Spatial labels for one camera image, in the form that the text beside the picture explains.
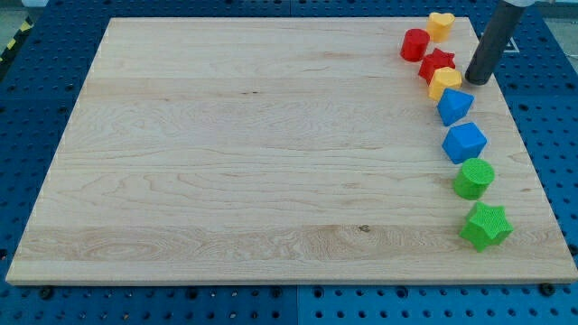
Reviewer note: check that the red cylinder block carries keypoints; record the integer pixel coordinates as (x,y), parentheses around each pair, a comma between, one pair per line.
(415,44)

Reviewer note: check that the green star block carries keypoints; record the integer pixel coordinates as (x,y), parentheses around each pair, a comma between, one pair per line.
(486,225)

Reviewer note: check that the blue cube block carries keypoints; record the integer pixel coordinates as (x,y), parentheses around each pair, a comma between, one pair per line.
(463,142)

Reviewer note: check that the yellow heart block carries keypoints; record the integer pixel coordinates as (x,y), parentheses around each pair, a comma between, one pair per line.
(439,26)

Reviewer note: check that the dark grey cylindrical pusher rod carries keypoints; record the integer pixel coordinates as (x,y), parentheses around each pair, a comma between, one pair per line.
(494,40)

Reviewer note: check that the yellow hexagon block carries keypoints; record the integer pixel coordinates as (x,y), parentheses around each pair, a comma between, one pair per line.
(442,79)

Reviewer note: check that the blue triangle block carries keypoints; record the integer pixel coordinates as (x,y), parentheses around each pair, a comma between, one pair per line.
(454,105)

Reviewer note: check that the light wooden board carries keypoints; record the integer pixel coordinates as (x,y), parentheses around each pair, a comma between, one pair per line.
(275,151)

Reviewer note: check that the red star block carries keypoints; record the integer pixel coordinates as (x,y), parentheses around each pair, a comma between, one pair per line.
(433,61)

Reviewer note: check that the green cylinder block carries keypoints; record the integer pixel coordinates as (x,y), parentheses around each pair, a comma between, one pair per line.
(473,178)

